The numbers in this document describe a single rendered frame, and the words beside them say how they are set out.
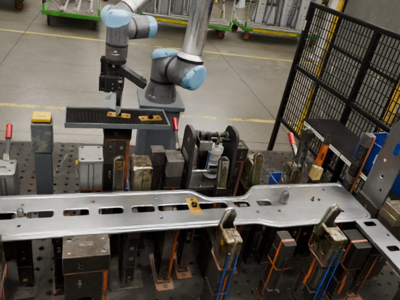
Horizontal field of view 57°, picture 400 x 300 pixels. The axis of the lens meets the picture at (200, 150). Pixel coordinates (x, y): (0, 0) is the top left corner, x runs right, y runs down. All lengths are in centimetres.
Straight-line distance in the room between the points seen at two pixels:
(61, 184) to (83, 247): 81
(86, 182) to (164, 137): 60
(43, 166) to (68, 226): 38
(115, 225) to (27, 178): 81
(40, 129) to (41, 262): 47
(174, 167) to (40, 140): 48
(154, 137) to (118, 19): 68
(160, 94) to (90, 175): 59
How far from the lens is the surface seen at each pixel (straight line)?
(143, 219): 118
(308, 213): 139
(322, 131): 200
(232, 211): 111
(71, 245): 106
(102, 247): 105
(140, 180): 130
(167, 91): 170
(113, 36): 129
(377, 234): 145
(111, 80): 133
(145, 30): 135
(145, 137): 176
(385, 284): 176
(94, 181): 128
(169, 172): 135
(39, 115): 140
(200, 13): 155
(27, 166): 197
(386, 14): 360
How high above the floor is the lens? 178
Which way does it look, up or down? 29 degrees down
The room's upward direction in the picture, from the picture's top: 11 degrees clockwise
